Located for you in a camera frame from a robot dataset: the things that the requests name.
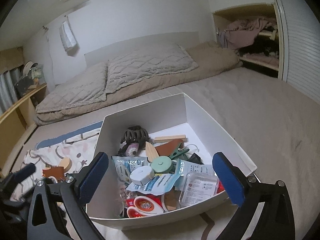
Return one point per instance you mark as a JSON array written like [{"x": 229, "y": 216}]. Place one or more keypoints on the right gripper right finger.
[{"x": 231, "y": 177}]

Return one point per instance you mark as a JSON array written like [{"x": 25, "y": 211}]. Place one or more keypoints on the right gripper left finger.
[{"x": 90, "y": 177}]

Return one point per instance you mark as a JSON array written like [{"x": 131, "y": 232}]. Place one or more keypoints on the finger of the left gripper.
[{"x": 23, "y": 173}]

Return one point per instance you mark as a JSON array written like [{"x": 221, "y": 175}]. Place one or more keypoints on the white round tape measure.
[{"x": 142, "y": 175}]

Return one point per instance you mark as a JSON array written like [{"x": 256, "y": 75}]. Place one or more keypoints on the green clip with white loop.
[{"x": 184, "y": 152}]

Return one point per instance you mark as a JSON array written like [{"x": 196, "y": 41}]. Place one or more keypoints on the cartoon print blanket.
[{"x": 54, "y": 185}]

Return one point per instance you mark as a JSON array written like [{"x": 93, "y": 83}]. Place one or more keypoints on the clear plastic case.
[{"x": 197, "y": 188}]

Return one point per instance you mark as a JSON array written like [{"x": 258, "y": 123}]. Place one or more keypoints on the wooden side shelf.
[{"x": 17, "y": 125}]

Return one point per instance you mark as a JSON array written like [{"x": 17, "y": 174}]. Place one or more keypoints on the red white round packet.
[{"x": 143, "y": 206}]

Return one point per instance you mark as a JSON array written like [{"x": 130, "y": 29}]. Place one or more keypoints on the black hair claw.
[{"x": 135, "y": 134}]

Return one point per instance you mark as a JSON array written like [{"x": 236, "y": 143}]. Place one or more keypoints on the leaf shaped wooden piece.
[{"x": 151, "y": 152}]

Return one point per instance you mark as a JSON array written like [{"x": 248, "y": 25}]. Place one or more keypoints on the white shoe box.
[{"x": 172, "y": 115}]

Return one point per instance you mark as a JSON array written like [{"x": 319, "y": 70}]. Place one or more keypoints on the blue white wipe packet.
[{"x": 158, "y": 185}]

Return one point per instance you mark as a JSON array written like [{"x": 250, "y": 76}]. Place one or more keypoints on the brown leather piece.
[{"x": 168, "y": 148}]

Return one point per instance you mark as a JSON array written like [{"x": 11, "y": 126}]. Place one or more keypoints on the green round tape measure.
[{"x": 162, "y": 164}]

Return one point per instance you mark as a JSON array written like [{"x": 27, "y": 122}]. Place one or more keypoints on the wooden stick block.
[{"x": 169, "y": 138}]

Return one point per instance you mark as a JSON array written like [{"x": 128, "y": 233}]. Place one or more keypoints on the left grey quilted pillow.
[{"x": 86, "y": 88}]

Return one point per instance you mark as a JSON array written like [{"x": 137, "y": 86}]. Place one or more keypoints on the grey quilted pillow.
[
  {"x": 145, "y": 62},
  {"x": 86, "y": 88}
]

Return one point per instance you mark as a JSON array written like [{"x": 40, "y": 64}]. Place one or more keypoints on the beige duvet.
[{"x": 212, "y": 60}]

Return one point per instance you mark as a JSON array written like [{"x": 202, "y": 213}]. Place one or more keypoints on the right grey quilted pillow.
[{"x": 145, "y": 62}]

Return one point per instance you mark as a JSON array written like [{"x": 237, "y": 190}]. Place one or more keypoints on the pile of clothes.
[{"x": 256, "y": 36}]

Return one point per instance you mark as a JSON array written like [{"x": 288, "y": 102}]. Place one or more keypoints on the white wall bag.
[{"x": 67, "y": 37}]

